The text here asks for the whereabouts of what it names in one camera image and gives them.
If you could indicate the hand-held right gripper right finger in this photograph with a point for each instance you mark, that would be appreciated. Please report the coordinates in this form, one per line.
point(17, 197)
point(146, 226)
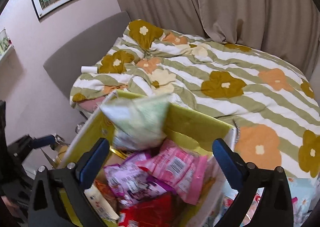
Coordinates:
point(225, 160)

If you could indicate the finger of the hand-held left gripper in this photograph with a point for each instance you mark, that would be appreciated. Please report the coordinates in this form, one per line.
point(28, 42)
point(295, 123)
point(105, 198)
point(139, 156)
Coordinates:
point(42, 141)

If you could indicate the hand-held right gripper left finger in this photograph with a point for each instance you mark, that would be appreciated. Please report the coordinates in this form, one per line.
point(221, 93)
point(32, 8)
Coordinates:
point(96, 160)

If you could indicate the orange snack packet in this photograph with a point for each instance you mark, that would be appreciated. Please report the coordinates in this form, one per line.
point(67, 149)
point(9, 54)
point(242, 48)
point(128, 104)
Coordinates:
point(105, 188)

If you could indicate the cream snack packet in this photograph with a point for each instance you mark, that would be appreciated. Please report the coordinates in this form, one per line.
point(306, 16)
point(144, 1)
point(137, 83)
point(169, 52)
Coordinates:
point(100, 200)

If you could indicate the purple snack packet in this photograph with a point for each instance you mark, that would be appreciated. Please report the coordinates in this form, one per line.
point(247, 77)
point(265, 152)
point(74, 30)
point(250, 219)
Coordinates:
point(135, 182)

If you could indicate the green cardboard box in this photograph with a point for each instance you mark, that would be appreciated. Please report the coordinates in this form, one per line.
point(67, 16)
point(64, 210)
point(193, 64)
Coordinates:
point(195, 122)

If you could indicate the pink snack packet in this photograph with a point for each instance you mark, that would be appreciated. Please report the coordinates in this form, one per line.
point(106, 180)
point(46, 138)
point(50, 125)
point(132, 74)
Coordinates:
point(175, 167)

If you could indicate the pale green snack packet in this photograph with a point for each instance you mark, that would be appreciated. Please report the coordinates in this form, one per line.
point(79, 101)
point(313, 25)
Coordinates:
point(140, 119)

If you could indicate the red snack packet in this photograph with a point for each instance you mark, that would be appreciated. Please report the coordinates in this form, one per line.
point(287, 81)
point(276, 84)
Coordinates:
point(150, 213)

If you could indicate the pink cloth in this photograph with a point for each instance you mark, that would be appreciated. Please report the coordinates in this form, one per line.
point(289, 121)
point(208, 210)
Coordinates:
point(92, 104)

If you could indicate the small white tube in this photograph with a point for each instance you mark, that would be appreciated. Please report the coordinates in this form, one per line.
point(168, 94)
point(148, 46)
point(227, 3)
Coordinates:
point(89, 69)

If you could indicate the floral striped duvet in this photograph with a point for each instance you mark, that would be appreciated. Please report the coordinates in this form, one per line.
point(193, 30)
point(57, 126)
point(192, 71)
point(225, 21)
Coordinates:
point(225, 72)

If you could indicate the grey bed headboard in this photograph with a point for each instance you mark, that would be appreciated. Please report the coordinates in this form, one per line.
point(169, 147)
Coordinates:
point(82, 47)

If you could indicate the beige curtain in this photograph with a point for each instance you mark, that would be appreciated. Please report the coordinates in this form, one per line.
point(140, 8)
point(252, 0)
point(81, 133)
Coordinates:
point(225, 5)

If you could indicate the white wall shelf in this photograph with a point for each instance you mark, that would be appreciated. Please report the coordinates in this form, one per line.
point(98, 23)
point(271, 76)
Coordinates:
point(8, 54)

